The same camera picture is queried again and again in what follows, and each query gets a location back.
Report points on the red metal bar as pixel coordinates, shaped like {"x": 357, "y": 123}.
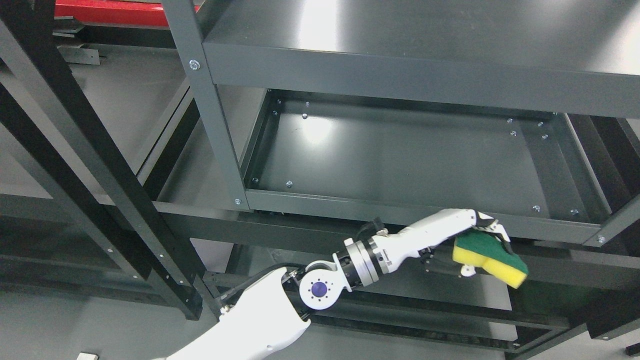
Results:
{"x": 114, "y": 12}

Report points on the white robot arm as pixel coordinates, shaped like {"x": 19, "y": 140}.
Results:
{"x": 264, "y": 320}

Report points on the dark grey metal shelf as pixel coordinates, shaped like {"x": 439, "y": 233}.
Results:
{"x": 134, "y": 188}

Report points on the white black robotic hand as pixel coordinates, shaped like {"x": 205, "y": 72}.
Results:
{"x": 433, "y": 230}

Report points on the green yellow sponge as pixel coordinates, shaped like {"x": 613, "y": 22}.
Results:
{"x": 475, "y": 249}

